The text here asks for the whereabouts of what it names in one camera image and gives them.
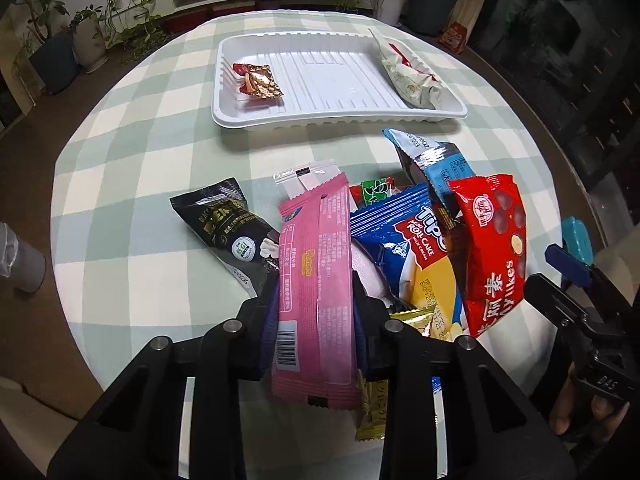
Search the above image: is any white plastic tray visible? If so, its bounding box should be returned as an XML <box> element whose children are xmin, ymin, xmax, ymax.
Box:
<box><xmin>211</xmin><ymin>31</ymin><xmax>469</xmax><ymax>131</ymax></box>

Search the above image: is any red gold heart packet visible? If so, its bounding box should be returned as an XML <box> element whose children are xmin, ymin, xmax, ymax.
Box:
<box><xmin>232</xmin><ymin>62</ymin><xmax>285</xmax><ymax>102</ymax></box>

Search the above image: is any tall leafy plant dark pot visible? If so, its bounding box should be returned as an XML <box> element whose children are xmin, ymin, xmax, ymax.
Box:
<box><xmin>12</xmin><ymin>0</ymin><xmax>82</xmax><ymax>96</ymax></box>

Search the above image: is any small plant white pot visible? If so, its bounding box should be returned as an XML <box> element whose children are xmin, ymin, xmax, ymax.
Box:
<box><xmin>69</xmin><ymin>5</ymin><xmax>110</xmax><ymax>70</ymax></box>

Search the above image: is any green red snack packet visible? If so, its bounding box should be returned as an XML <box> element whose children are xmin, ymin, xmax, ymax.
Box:
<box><xmin>348</xmin><ymin>175</ymin><xmax>398</xmax><ymax>211</ymax></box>

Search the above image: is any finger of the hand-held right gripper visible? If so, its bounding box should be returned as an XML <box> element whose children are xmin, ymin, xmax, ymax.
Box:
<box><xmin>522</xmin><ymin>272</ymin><xmax>606</xmax><ymax>345</ymax></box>
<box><xmin>545</xmin><ymin>244</ymin><xmax>640</xmax><ymax>321</ymax></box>

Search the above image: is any light blue snack packet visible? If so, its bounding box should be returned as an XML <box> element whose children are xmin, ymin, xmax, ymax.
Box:
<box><xmin>383</xmin><ymin>128</ymin><xmax>476</xmax><ymax>261</ymax></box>

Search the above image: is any beige chair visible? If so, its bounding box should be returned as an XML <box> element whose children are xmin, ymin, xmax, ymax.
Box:
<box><xmin>595</xmin><ymin>242</ymin><xmax>640</xmax><ymax>286</ymax></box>
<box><xmin>0</xmin><ymin>375</ymin><xmax>81</xmax><ymax>480</ymax></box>

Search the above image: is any teal plastic object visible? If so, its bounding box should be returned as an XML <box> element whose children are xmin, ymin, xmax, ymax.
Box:
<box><xmin>561</xmin><ymin>216</ymin><xmax>594</xmax><ymax>264</ymax></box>

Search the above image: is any person's right hand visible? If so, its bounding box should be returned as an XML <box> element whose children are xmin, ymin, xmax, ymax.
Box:
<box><xmin>549</xmin><ymin>375</ymin><xmax>632</xmax><ymax>443</ymax></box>

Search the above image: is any red storage box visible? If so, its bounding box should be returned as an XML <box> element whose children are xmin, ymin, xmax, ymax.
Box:
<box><xmin>167</xmin><ymin>7</ymin><xmax>208</xmax><ymax>32</ymax></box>
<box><xmin>212</xmin><ymin>2</ymin><xmax>252</xmax><ymax>19</ymax></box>

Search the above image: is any grey bin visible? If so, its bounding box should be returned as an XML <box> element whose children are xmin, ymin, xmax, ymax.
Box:
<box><xmin>0</xmin><ymin>220</ymin><xmax>47</xmax><ymax>293</ymax></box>

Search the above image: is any red chocolate ball packet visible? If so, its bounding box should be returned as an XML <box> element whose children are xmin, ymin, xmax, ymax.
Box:
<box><xmin>446</xmin><ymin>174</ymin><xmax>528</xmax><ymax>338</ymax></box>

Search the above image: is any black snack packet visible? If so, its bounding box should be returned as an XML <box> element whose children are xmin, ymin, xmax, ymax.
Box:
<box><xmin>169</xmin><ymin>177</ymin><xmax>282</xmax><ymax>298</ymax></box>

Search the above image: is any glass sliding door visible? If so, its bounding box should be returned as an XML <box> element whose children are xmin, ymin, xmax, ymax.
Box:
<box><xmin>470</xmin><ymin>0</ymin><xmax>640</xmax><ymax>201</ymax></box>

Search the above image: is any green checked tablecloth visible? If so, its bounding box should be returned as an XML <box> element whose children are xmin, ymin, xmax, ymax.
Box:
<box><xmin>50</xmin><ymin>12</ymin><xmax>566</xmax><ymax>480</ymax></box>

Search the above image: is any white red snack packet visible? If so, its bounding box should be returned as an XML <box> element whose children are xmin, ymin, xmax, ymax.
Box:
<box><xmin>369</xmin><ymin>28</ymin><xmax>446</xmax><ymax>110</ymax></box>

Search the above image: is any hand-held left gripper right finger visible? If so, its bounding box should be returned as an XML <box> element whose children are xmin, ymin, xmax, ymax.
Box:
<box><xmin>350</xmin><ymin>270</ymin><xmax>578</xmax><ymax>480</ymax></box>

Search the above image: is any trailing green plant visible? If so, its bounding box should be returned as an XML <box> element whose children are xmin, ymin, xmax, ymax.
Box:
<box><xmin>102</xmin><ymin>0</ymin><xmax>168</xmax><ymax>63</ymax></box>

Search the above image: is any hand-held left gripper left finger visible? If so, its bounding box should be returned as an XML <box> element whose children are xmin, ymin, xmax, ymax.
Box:
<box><xmin>47</xmin><ymin>272</ymin><xmax>281</xmax><ymax>480</ymax></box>

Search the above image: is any blue roll cake packet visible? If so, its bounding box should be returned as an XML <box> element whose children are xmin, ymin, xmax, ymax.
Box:
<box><xmin>349</xmin><ymin>183</ymin><xmax>468</xmax><ymax>343</ymax></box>

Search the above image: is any red paper bag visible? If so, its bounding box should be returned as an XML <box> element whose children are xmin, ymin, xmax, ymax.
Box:
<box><xmin>439</xmin><ymin>21</ymin><xmax>470</xmax><ymax>55</ymax></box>

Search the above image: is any gold snack packet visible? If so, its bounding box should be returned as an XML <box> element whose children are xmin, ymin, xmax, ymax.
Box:
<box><xmin>355</xmin><ymin>305</ymin><xmax>438</xmax><ymax>443</ymax></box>

